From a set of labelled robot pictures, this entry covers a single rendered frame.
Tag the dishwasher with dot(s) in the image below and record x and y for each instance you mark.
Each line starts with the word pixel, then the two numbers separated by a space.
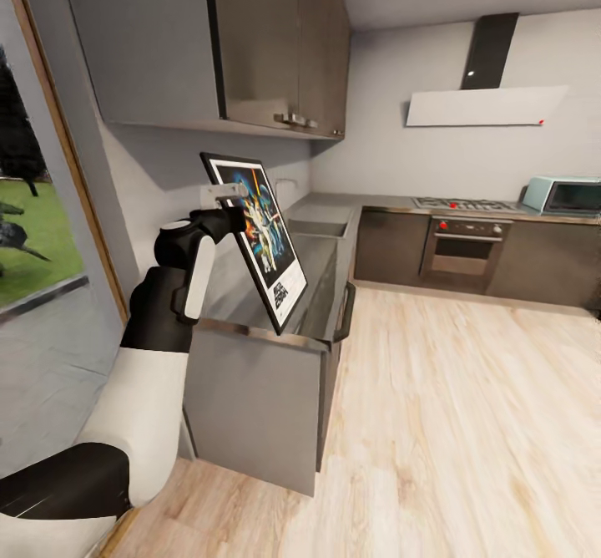
pixel 329 365

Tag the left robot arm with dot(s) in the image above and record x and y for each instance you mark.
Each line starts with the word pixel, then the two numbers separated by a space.
pixel 123 455

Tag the fixed window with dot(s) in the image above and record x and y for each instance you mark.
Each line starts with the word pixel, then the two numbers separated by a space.
pixel 62 313

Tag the burner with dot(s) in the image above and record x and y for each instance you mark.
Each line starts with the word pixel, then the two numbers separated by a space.
pixel 465 205

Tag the range hood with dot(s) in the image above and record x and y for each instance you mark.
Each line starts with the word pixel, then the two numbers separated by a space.
pixel 481 101

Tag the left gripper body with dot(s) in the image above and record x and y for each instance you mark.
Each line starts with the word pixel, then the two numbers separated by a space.
pixel 229 219

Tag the poster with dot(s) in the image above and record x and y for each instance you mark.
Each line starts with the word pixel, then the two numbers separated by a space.
pixel 266 244

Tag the drop in sink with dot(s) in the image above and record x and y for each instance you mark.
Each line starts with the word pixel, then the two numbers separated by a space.
pixel 316 220

